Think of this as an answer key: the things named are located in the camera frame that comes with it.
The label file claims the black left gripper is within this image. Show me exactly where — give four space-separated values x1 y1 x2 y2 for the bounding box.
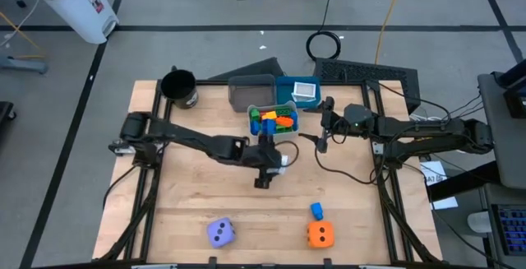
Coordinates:
246 134 288 190

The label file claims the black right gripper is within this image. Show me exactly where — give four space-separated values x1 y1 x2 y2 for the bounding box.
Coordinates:
298 97 376 154

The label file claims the card deck standard size print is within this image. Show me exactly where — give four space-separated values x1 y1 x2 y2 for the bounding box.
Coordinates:
293 81 318 100

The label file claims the orange foam die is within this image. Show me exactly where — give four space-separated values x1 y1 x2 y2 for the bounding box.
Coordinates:
305 220 335 249

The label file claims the light grey plastic bin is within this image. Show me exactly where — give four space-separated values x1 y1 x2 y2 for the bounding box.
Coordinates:
247 100 300 141

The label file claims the blue plastic bin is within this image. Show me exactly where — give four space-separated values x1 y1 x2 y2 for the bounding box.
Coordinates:
275 75 322 110

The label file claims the dark grey plastic bin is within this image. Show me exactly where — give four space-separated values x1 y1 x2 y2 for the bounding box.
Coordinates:
227 73 278 114

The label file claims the black perforated panel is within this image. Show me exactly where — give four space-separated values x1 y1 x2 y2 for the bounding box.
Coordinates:
313 57 422 114

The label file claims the black flat panel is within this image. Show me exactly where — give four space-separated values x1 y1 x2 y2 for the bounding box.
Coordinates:
208 56 286 82

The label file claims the black bucket with cartoon face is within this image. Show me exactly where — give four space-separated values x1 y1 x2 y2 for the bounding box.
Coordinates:
159 68 200 110

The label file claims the white paper sheet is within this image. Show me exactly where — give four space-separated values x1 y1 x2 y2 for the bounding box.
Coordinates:
419 160 449 187
431 196 459 211

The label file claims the black desk beam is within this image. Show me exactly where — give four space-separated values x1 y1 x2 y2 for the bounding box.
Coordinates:
427 160 501 202

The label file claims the grey desk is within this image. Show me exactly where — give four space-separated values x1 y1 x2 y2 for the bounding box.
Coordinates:
477 72 526 191

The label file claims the grey computer mouse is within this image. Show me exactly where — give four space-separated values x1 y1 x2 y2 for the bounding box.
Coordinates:
467 211 493 234

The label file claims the dark computer monitor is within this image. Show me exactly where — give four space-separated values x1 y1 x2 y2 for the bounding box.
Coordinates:
491 58 526 119

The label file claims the backlit computer keyboard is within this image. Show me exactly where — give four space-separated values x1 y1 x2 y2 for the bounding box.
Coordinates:
491 203 526 257

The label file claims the white pedal trash can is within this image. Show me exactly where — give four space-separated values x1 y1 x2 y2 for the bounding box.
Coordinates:
18 0 121 45

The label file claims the grey stand foot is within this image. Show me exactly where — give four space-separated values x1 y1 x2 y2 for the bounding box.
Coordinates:
0 54 49 76

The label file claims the black floor object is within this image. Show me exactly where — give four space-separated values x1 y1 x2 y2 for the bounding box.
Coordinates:
0 100 18 138

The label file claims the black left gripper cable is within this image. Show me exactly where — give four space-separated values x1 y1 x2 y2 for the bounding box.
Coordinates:
279 140 300 168

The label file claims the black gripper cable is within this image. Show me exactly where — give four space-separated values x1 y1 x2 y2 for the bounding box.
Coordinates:
279 140 300 168
313 145 390 186

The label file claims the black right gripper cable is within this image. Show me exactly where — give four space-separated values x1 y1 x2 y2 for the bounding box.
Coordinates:
313 145 390 186

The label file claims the black hanging cable with coil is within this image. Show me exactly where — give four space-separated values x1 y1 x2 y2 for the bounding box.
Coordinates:
305 0 343 62

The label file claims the black aluminium table frame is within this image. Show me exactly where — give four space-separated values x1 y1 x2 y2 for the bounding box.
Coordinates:
93 78 443 269

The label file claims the yellow hanging cable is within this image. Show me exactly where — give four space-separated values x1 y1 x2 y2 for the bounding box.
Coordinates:
373 0 407 66

